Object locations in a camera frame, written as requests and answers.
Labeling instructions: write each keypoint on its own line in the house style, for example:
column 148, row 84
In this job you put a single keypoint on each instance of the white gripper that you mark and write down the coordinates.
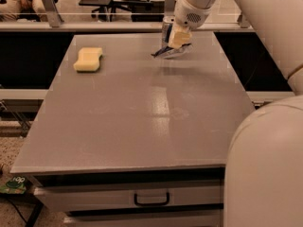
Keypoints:
column 188, row 13

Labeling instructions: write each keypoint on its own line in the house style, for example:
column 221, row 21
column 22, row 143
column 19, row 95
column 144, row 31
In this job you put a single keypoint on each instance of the blue rxbar blueberry wrapper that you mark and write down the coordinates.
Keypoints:
column 170, row 53

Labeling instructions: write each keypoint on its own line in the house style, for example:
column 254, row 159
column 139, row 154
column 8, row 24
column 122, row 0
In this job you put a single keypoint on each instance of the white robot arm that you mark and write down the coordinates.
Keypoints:
column 263, row 184

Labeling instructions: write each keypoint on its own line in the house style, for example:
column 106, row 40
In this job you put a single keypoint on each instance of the red bull can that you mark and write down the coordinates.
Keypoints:
column 166, row 29

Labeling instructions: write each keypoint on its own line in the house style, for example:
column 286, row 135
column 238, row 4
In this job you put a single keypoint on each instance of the yellow sponge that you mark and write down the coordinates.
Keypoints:
column 88, row 59

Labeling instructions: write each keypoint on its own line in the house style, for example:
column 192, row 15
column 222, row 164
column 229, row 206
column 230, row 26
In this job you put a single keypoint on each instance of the seated person in background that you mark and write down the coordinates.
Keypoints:
column 10, row 11

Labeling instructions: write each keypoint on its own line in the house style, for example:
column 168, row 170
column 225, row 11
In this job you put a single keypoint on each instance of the grey top drawer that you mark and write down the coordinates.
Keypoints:
column 121, row 195

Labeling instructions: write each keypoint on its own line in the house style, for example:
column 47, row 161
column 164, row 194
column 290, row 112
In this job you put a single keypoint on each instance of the grey drawer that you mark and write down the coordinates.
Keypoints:
column 121, row 195
column 199, row 218

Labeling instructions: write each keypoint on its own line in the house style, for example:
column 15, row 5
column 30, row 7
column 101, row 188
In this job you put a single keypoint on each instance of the grey lower drawer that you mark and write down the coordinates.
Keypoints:
column 199, row 218

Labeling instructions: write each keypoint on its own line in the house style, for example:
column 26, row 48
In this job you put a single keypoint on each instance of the green bag on floor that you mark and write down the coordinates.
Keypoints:
column 16, row 185

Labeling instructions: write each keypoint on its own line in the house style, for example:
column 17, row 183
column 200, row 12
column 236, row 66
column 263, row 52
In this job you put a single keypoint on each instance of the middle metal railing post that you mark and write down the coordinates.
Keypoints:
column 169, row 0

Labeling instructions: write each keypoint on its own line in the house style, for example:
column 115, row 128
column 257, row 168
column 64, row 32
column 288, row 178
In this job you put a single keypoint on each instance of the metal railing post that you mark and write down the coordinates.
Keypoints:
column 53, row 16
column 242, row 21
column 169, row 0

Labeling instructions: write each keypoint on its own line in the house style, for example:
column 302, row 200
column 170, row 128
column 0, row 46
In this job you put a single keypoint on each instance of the right metal railing post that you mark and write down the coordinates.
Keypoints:
column 242, row 21

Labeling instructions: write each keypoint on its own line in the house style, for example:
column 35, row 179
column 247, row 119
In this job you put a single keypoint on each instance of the left metal railing post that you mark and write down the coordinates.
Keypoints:
column 53, row 16

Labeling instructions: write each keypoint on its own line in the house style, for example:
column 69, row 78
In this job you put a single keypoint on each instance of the black drawer handle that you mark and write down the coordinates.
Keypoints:
column 151, row 200

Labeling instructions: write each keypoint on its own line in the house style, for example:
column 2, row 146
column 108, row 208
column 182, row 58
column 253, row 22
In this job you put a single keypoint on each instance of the horizontal metal rail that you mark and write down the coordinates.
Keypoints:
column 111, row 27

